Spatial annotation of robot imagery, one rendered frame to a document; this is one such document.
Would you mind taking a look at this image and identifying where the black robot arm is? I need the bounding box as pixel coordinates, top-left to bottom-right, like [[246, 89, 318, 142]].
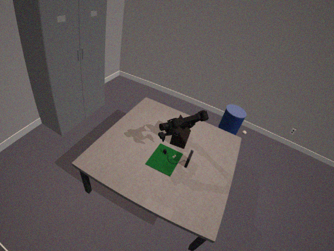
[[159, 110, 209, 132]]

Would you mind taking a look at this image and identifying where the green circuit board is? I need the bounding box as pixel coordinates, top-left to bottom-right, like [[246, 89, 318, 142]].
[[146, 144, 183, 176]]

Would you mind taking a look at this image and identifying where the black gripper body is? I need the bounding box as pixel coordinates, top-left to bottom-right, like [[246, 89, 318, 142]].
[[158, 129, 180, 139]]

